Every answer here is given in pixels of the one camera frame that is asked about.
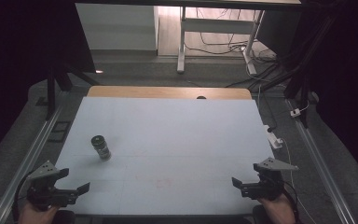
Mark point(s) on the person's left hand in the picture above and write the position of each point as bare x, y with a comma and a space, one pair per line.
34, 215

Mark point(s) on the white cabinet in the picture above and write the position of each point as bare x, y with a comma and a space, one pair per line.
118, 28

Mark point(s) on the white table mat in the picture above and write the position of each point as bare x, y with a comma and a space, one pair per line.
167, 149

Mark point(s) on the aluminium floor rail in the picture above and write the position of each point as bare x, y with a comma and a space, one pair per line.
320, 165
24, 165

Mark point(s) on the white clip on table edge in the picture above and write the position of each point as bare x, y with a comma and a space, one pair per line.
272, 137

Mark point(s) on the wooden table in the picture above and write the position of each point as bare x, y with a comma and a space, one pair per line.
155, 92

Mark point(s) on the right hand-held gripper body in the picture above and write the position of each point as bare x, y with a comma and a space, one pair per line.
265, 186

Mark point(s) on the small white adapter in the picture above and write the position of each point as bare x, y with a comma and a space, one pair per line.
295, 112

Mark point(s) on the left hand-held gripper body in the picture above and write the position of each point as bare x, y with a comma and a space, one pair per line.
48, 195

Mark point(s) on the black metal stand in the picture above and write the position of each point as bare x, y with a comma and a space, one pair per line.
52, 90
301, 77

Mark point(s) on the black floor plate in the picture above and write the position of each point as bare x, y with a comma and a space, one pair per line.
59, 130

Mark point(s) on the person's right hand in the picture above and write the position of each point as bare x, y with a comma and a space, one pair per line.
276, 211

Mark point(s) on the white desk frame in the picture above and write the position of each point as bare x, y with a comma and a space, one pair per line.
217, 26

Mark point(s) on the dark cylindrical jar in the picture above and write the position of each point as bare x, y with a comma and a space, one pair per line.
101, 148

